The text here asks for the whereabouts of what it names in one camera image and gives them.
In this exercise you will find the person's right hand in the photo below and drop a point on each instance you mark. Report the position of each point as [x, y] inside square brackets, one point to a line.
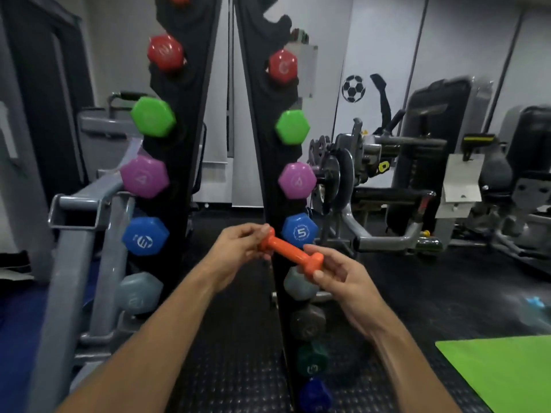
[348, 283]

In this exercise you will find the person's left hand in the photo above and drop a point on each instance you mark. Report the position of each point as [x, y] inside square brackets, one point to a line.
[234, 251]

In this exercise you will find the black dumbbell rack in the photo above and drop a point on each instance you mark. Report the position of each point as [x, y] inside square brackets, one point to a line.
[263, 103]

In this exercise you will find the small orange dumbbell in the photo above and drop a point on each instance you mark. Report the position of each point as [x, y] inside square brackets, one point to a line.
[289, 252]

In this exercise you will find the small blue floor object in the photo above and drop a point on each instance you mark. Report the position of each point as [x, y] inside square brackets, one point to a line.
[533, 303]

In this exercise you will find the grey padded gym machine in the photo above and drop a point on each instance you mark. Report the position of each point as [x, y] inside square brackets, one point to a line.
[525, 167]

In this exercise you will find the person's right thumb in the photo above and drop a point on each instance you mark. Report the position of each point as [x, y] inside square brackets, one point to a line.
[325, 254]

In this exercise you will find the person's left thumb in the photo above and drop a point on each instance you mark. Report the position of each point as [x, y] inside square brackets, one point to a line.
[252, 230]

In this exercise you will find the pale grey-blue hex dumbbell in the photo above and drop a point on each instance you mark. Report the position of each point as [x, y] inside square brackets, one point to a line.
[297, 288]
[137, 292]

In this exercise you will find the red hex dumbbell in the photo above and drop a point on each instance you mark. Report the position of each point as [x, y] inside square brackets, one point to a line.
[283, 66]
[165, 52]

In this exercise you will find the green exercise mat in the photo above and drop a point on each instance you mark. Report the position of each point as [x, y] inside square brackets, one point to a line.
[503, 369]

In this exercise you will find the grey steel gym machine frame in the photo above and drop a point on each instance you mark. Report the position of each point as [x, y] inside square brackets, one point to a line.
[73, 253]

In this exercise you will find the purple hex dumbbell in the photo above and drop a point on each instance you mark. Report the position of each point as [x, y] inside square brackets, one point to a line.
[144, 176]
[297, 180]

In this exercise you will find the dark grey hex dumbbell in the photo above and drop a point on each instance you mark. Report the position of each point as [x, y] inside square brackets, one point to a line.
[308, 322]

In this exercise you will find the grey plate-loaded gym machine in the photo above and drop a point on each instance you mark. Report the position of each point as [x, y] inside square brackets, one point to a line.
[366, 154]

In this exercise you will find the black weight stack gym machine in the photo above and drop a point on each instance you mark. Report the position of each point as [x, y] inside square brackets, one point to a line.
[434, 124]

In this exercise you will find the dark green hex dumbbell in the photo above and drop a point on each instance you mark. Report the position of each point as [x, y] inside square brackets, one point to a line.
[313, 359]

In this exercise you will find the white hanging card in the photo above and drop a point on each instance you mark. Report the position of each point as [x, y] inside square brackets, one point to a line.
[461, 184]

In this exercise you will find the football wall sticker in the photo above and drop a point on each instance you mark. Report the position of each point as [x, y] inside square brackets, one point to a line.
[353, 88]

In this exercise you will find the black kicking leg wall sticker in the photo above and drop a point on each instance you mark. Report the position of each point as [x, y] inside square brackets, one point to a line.
[382, 101]

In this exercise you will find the person's left forearm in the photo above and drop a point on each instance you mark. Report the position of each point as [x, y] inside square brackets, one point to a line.
[146, 344]

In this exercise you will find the person's right forearm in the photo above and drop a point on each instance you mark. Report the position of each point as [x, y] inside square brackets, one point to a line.
[409, 374]

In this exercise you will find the dark blue hex dumbbell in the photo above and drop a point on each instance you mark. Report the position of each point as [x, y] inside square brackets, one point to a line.
[315, 396]

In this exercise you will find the white wall sign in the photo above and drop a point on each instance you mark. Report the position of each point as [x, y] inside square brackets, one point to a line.
[306, 68]

